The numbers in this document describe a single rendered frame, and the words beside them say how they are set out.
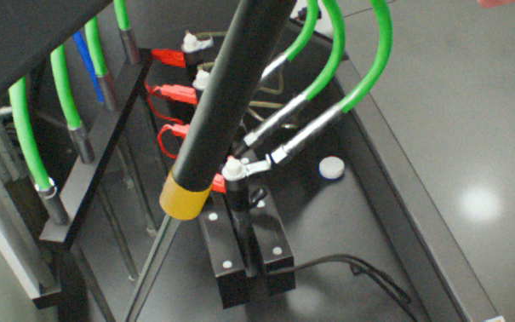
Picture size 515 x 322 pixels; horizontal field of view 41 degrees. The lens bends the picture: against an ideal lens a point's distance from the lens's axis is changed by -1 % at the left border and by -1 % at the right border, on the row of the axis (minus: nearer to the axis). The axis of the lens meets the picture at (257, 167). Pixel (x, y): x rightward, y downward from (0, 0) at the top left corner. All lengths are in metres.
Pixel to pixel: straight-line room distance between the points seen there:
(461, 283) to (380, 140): 0.25
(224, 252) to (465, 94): 1.76
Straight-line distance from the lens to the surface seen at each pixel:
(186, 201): 0.30
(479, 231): 2.14
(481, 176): 2.27
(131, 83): 0.93
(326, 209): 1.09
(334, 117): 0.76
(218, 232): 0.89
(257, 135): 0.86
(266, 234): 0.88
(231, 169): 0.78
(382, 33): 0.72
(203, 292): 1.02
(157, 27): 1.02
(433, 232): 0.93
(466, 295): 0.88
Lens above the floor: 1.69
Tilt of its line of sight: 48 degrees down
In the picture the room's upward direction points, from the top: 7 degrees counter-clockwise
